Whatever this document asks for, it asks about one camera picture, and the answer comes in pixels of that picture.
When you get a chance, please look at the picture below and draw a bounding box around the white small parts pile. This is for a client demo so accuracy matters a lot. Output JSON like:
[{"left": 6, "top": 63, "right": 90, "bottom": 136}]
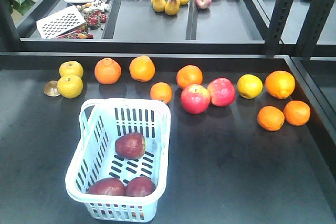
[{"left": 91, "top": 0, "right": 110, "bottom": 12}]

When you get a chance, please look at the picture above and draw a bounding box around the checkerboard calibration board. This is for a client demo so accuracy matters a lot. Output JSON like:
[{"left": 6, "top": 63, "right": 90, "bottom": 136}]
[{"left": 36, "top": 6, "right": 86, "bottom": 39}]

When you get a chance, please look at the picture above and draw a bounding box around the yellow apple back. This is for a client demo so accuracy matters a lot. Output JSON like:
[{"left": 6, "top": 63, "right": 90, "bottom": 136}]
[{"left": 59, "top": 61, "right": 83, "bottom": 78}]

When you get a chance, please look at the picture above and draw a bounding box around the light blue plastic basket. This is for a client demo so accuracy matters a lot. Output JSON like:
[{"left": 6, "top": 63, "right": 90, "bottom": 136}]
[{"left": 65, "top": 98, "right": 171, "bottom": 223}]

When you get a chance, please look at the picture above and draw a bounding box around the pink red apple left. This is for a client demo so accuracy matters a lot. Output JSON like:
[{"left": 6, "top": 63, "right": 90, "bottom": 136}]
[{"left": 180, "top": 84, "right": 211, "bottom": 114}]

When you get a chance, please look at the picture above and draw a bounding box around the black wooden display stand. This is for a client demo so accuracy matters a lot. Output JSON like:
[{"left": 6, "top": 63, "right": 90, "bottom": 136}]
[{"left": 1, "top": 0, "right": 335, "bottom": 223}]

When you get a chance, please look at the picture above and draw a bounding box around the dark red apple edge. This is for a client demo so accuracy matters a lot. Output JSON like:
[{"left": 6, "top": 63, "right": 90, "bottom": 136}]
[{"left": 115, "top": 132, "right": 146, "bottom": 159}]

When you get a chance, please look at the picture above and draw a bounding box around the brown pear two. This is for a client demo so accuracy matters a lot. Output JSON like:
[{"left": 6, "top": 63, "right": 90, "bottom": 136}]
[{"left": 164, "top": 0, "right": 180, "bottom": 16}]

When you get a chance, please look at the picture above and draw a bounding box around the brown half fruit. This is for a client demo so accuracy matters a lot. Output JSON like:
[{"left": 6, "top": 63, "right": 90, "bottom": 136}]
[{"left": 44, "top": 80, "right": 60, "bottom": 97}]

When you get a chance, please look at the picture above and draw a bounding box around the navel orange with knob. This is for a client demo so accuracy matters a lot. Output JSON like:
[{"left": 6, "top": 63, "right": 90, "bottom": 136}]
[{"left": 94, "top": 58, "right": 121, "bottom": 84}]

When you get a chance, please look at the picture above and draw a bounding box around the yellow orange fruit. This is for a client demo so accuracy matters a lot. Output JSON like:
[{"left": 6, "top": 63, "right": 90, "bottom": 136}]
[{"left": 237, "top": 74, "right": 263, "bottom": 99}]

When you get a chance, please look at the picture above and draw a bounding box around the yellow apple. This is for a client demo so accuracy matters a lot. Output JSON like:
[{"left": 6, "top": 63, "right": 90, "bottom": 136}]
[
  {"left": 59, "top": 61, "right": 83, "bottom": 78},
  {"left": 57, "top": 74, "right": 83, "bottom": 99}
]

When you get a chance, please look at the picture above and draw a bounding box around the orange at basket edge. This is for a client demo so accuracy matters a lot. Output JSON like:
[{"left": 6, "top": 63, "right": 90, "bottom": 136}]
[{"left": 129, "top": 55, "right": 155, "bottom": 82}]

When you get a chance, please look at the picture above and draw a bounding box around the pink red apple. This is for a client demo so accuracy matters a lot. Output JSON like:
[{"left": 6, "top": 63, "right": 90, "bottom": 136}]
[
  {"left": 180, "top": 84, "right": 211, "bottom": 114},
  {"left": 207, "top": 77, "right": 235, "bottom": 107}
]

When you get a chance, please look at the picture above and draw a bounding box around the brown pear one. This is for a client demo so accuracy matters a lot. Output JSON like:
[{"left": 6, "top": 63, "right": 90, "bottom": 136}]
[{"left": 152, "top": 0, "right": 166, "bottom": 13}]

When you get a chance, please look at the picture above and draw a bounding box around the large navel orange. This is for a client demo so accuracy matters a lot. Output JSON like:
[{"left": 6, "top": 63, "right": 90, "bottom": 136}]
[{"left": 265, "top": 70, "right": 295, "bottom": 100}]

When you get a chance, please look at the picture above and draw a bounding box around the small orange far left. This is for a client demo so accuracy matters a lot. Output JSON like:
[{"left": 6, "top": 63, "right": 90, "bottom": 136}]
[{"left": 150, "top": 82, "right": 173, "bottom": 104}]

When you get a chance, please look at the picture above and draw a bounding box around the pink peach apple one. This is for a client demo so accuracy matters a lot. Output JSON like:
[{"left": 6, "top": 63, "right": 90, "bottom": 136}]
[{"left": 196, "top": 0, "right": 212, "bottom": 9}]

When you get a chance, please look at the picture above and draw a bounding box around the yellow apple front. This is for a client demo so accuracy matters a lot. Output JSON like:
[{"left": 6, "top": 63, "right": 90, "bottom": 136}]
[{"left": 57, "top": 74, "right": 83, "bottom": 99}]

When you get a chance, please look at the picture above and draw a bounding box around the small orange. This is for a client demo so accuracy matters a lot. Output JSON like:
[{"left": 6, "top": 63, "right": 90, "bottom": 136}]
[
  {"left": 150, "top": 82, "right": 173, "bottom": 104},
  {"left": 257, "top": 106, "right": 285, "bottom": 131},
  {"left": 283, "top": 100, "right": 311, "bottom": 126}
]

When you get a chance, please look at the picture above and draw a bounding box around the large orange back left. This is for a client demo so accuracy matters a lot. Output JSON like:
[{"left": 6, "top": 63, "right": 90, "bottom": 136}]
[{"left": 176, "top": 65, "right": 203, "bottom": 89}]

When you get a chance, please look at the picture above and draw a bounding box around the cherry tomato bunch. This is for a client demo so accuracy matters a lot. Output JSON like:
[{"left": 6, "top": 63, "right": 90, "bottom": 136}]
[{"left": 56, "top": 2, "right": 109, "bottom": 39}]

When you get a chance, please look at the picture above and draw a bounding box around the dark red apple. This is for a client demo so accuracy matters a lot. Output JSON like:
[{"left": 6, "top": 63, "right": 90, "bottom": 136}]
[
  {"left": 87, "top": 177, "right": 125, "bottom": 196},
  {"left": 125, "top": 176, "right": 156, "bottom": 197}
]

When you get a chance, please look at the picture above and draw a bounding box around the small orange right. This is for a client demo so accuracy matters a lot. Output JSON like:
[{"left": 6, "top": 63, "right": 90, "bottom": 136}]
[{"left": 283, "top": 100, "right": 311, "bottom": 126}]

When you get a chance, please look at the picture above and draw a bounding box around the pink red apple right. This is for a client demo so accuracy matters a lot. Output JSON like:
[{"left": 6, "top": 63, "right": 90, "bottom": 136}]
[{"left": 207, "top": 77, "right": 235, "bottom": 107}]

